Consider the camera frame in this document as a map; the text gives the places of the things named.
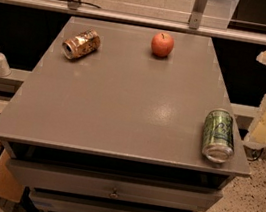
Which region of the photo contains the green soda can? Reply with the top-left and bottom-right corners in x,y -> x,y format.
201,108 -> 235,163

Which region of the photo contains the gold brown soda can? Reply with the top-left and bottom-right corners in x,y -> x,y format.
62,29 -> 101,60

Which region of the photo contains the black cable on floor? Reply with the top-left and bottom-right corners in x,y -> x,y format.
245,145 -> 266,164

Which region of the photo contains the top drawer knob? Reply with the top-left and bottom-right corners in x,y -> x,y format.
109,188 -> 119,199

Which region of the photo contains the right metal bracket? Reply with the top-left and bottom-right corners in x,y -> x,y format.
188,0 -> 208,29

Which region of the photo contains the red apple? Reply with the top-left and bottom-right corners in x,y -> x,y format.
150,32 -> 175,57

